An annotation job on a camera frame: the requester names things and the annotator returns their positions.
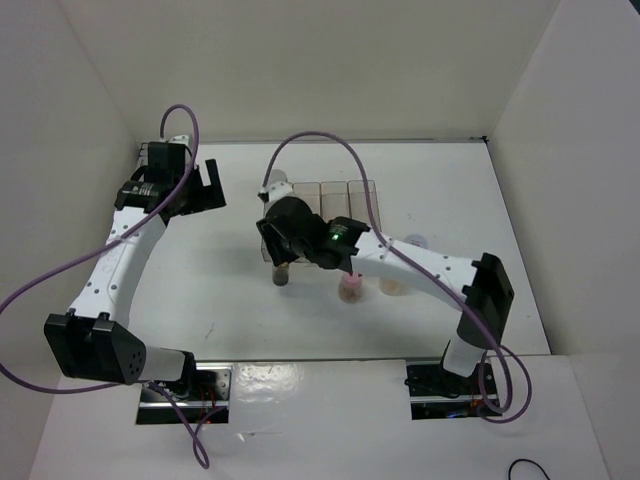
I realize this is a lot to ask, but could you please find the black-gold cap spice bottle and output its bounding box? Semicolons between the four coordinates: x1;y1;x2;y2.
271;262;290;287

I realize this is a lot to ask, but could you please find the pink-lid spice jar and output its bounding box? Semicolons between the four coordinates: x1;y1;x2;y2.
338;273;363;303

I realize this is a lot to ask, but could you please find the red-label lid spice jar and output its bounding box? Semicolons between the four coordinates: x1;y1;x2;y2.
404;234;428;249

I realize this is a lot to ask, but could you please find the silver-lid blue-label bottle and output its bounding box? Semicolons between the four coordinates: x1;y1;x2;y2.
267;169;288;185

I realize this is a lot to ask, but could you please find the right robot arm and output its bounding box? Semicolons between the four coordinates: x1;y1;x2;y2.
257;191;515;393

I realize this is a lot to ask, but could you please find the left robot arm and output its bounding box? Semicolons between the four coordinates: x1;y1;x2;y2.
44;135;226;400

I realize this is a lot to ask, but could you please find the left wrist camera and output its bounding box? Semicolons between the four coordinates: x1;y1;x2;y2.
169;134;193;148

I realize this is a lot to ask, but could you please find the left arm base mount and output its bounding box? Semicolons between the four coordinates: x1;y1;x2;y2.
135;362;233;426

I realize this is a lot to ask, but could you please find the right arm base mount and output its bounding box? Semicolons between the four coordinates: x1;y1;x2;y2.
404;360;501;420

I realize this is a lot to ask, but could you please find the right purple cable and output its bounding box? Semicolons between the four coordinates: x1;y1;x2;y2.
260;130;532;425

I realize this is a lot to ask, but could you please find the black cable on floor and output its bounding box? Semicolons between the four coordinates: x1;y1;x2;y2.
507;457;553;480

